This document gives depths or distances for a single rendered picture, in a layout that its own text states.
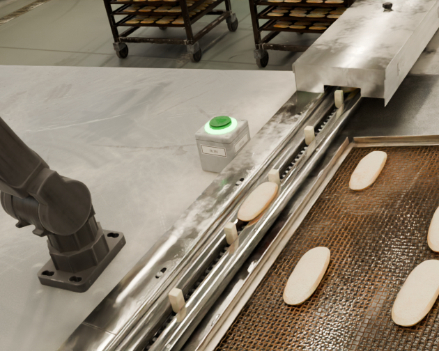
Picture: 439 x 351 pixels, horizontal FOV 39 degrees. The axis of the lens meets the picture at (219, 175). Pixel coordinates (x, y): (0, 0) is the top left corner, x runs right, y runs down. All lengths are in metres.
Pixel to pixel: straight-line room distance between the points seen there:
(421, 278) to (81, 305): 0.46
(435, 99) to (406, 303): 0.66
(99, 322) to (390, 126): 0.63
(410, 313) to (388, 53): 0.66
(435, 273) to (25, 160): 0.50
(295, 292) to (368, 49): 0.64
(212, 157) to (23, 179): 0.37
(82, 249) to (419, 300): 0.47
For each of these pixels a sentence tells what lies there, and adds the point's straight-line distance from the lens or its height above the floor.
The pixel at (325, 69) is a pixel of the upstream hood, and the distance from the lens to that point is 1.17.
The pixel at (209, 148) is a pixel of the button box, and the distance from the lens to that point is 1.05.
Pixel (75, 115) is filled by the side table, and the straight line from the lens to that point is 1.42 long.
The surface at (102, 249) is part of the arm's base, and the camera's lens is 0.92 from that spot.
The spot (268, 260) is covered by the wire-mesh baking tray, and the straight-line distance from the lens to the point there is 0.76.
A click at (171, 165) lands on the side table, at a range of 1.12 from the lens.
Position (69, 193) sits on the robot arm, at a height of 0.97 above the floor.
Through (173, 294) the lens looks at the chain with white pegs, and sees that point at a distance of 0.77.
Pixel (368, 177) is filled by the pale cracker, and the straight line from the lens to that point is 0.85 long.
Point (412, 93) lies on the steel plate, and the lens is 1.26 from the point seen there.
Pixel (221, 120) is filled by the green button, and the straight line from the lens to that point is 1.05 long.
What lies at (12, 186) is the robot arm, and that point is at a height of 1.01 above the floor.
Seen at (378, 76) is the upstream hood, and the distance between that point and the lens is 1.14.
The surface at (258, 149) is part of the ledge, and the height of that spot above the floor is 0.86.
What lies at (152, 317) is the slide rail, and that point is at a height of 0.85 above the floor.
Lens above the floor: 1.39
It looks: 32 degrees down
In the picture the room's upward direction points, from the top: 11 degrees counter-clockwise
